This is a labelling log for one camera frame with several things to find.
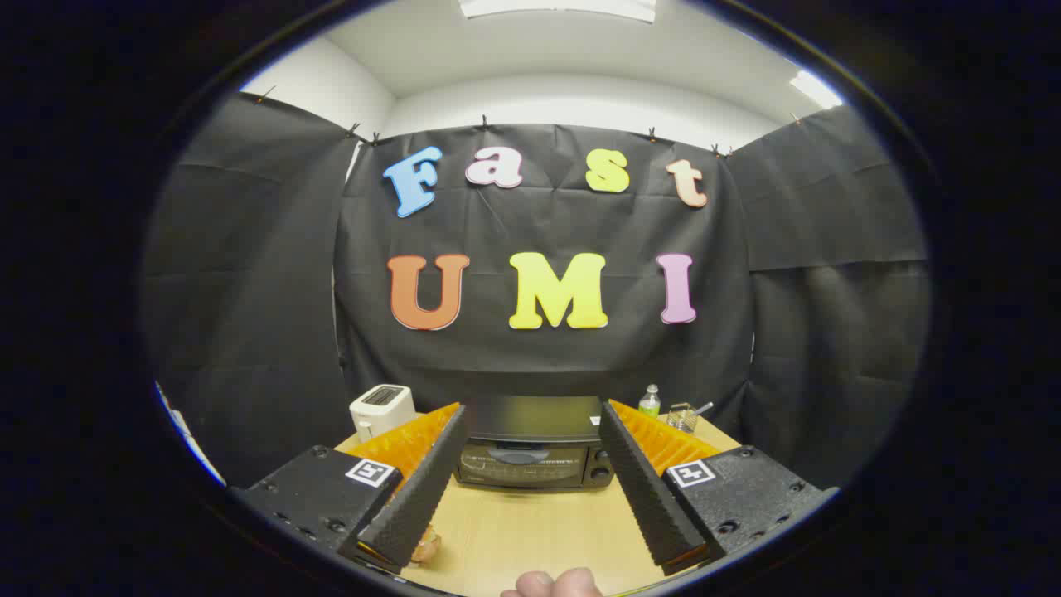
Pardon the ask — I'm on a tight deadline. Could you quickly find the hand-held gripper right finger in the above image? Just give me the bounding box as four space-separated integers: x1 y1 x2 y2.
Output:
597 400 840 576

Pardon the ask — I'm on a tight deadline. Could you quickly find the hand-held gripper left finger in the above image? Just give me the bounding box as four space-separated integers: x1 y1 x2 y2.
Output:
228 403 469 573

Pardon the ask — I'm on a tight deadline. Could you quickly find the sandwich with lettuce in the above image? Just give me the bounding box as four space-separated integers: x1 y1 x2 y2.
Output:
410 527 443 566

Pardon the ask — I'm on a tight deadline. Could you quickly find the black toaster oven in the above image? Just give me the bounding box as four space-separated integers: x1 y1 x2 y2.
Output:
452 396 616 490

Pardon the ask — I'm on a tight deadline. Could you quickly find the white toaster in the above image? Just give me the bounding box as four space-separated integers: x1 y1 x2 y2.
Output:
349 384 417 442

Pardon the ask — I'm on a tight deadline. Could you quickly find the black backdrop cloth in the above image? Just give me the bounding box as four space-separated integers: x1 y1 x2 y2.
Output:
141 91 929 490

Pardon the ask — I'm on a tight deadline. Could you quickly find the ceiling light panel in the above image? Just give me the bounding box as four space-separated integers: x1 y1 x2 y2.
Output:
790 70 844 109
460 0 657 22

